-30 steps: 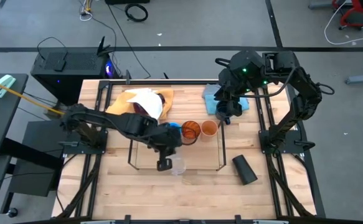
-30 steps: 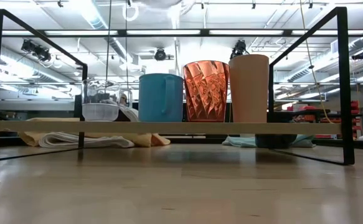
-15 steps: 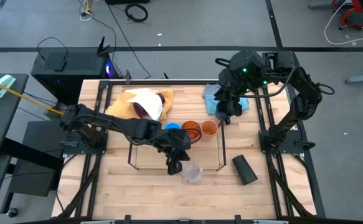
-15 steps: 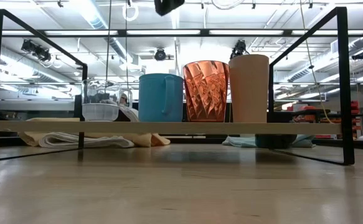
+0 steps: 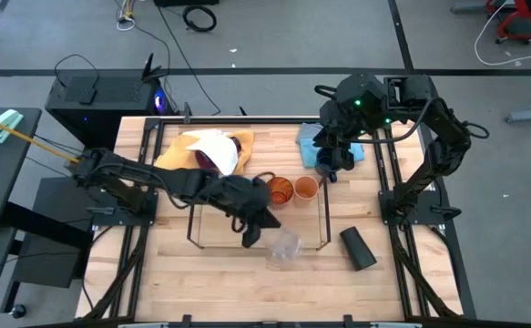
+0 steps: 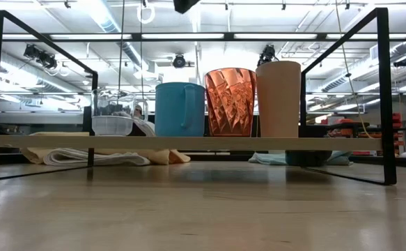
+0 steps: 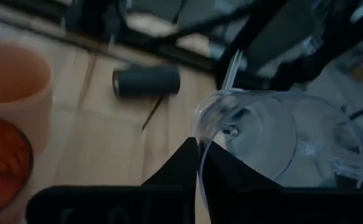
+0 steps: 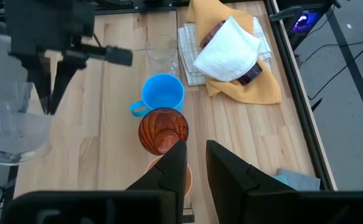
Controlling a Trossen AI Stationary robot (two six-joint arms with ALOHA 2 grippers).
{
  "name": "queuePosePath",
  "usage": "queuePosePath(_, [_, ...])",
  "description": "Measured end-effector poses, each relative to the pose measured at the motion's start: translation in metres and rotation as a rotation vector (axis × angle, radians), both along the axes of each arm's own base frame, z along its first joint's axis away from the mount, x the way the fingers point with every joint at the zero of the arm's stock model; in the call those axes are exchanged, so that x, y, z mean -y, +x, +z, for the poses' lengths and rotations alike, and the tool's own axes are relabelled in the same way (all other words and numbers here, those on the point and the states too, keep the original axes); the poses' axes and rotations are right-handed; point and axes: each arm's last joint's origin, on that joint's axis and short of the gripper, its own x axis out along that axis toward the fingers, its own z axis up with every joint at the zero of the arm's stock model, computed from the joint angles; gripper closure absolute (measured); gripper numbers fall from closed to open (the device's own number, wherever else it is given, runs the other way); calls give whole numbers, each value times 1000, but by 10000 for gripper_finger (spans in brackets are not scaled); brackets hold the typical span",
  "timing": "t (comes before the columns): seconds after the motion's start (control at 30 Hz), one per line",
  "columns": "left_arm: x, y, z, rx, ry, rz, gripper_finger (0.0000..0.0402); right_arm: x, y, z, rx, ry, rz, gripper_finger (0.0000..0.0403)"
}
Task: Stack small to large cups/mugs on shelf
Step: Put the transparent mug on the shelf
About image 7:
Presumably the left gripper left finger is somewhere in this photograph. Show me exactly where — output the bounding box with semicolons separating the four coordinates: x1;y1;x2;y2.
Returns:
141;136;199;188

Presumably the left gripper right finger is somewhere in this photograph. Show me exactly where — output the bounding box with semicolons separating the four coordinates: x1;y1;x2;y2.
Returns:
199;141;284;191

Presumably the tall black tumbler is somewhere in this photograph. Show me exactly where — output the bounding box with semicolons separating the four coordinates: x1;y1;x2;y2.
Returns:
111;64;182;99

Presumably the orange faceted plastic tumbler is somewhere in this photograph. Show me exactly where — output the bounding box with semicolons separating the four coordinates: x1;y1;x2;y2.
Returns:
0;114;35;223

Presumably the peach plastic cup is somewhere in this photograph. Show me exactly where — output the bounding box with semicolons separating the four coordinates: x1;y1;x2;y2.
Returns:
0;42;55;157

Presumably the black aluminium rig frame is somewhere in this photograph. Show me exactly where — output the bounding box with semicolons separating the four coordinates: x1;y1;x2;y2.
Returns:
0;0;294;91

